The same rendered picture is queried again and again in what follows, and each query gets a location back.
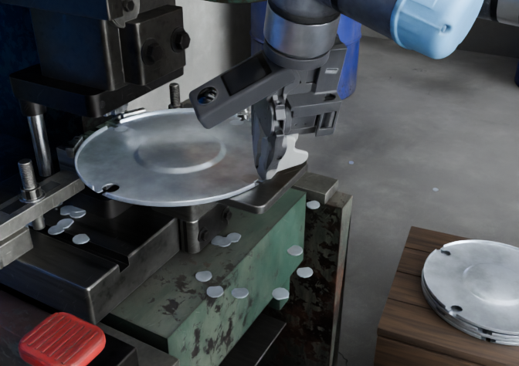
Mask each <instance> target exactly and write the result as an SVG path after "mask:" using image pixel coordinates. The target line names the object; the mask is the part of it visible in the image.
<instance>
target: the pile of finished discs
mask: <svg viewBox="0 0 519 366"><path fill-rule="evenodd" d="M421 285H422V291H423V294H424V297H425V298H426V300H427V302H428V304H429V305H430V306H431V308H432V309H433V310H434V311H435V312H436V313H437V314H438V315H439V316H440V317H441V318H443V319H444V320H445V321H446V322H447V323H449V324H451V325H452V326H454V327H455V328H457V329H458V330H461V331H462V332H464V333H466V334H469V335H471V336H473V337H476V338H479V339H481V340H484V341H485V340H486V337H488V338H490V342H492V343H496V344H504V345H512V346H519V248H517V247H514V246H510V245H507V244H504V243H500V242H493V241H487V240H475V239H471V240H461V241H456V242H450V243H447V244H445V245H443V247H442V248H440V250H436V249H435V250H434V251H433V252H431V253H430V254H429V256H428V257H427V259H426V261H425V264H424V267H423V269H422V277H421Z"/></svg>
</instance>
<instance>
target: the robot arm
mask: <svg viewBox="0 0 519 366"><path fill-rule="evenodd" d="M341 14H343V15H346V16H347V17H348V18H350V19H353V20H355V21H356V22H359V23H361V24H362V25H365V26H367V27H368V28H370V29H372V30H374V31H376V32H378V33H380V34H382V35H384V36H386V37H388V38H390V39H391V40H393V41H395V43H396V44H398V45H399V46H401V47H402V48H404V49H409V50H415V51H416V52H418V53H421V54H423V55H425V56H428V57H430V58H432V59H442V58H445V57H447V56H448V55H450V54H451V53H452V52H453V51H454V50H455V49H456V47H457V46H458V45H459V44H460V43H461V42H462V41H463V40H464V38H465V37H466V35H467V33H468V32H469V31H470V29H471V27H472V25H473V23H474V22H475V20H476V18H480V19H486V20H490V21H495V22H500V23H504V24H508V25H515V26H519V0H267V5H266V17H265V23H264V30H263V34H264V43H263V50H261V51H259V52H258V53H256V54H254V55H253V56H251V57H249V58H248V59H245V60H244V61H242V62H241V63H239V64H237V65H235V66H234V67H232V68H230V69H228V70H226V71H225V72H224V73H221V74H220V75H218V76H216V77H215V78H213V79H211V80H210V81H208V82H206V83H204V84H202V85H201V86H199V87H197V88H196V89H194V90H192V91H191V92H190V93H189V95H188V96H189V99H190V101H191V103H192V106H193V109H194V111H195V114H196V117H197V118H198V120H199V122H200V123H201V124H202V126H203V127H204V128H206V129H211V128H213V127H214V126H216V125H218V124H220V123H222V122H223V121H224V120H227V119H229V118H230V117H232V116H234V115H235V114H237V113H239V112H240V111H242V110H245V109H246V108H247V107H250V106H251V128H252V136H253V157H254V164H255V168H256V170H257V173H258V175H259V176H260V177H261V178H262V179H263V180H268V179H271V178H272V177H273V176H274V175H275V174H276V173H277V172H278V171H282V170H284V169H287V168H291V167H293V166H296V165H299V164H302V163H304V162H305V161H306V160H307V157H308V153H307V152H306V151H302V150H299V149H296V148H295V147H294V145H295V142H296V140H297V138H298V134H299V135H301V134H312V133H315V135H314V136H315V137H320V136H326V135H332V134H334V129H335V126H336V123H337V119H338V114H339V111H340V109H341V103H342V100H341V98H340V97H339V95H338V92H337V89H338V84H339V80H340V77H341V71H342V68H343V65H344V60H345V57H346V53H347V50H348V48H347V46H346V45H345V44H344V43H343V42H341V40H340V38H339V35H338V33H337V30H338V24H339V21H340V17H341ZM333 111H335V114H334V119H333V122H332V125H331V127H329V123H330V120H331V115H332V112H333Z"/></svg>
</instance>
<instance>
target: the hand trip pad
mask: <svg viewBox="0 0 519 366"><path fill-rule="evenodd" d="M105 344H106V338H105V334H104V332H103V330H102V329H101V328H99V327H98V326H96V325H94V324H91V323H89V322H87V321H85V320H83V319H81V318H79V317H76V316H74V315H72V314H71V313H66V312H58V313H57V312H55V313H54V314H52V315H50V316H48V317H47V318H46V319H45V320H43V321H42V322H41V323H40V324H38V325H37V326H36V327H34V328H33V329H32V330H30V332H28V333H27V334H26V335H25V336H24V337H23V338H22V339H21V340H20V341H19V345H18V349H19V355H20V358H21V359H22V360H23V361H25V362H27V363H29V364H30V365H32V366H87V365H88V364H89V363H90V362H91V361H92V360H93V359H94V358H95V357H96V356H97V355H98V354H99V353H100V352H101V351H102V350H103V349H104V347H105Z"/></svg>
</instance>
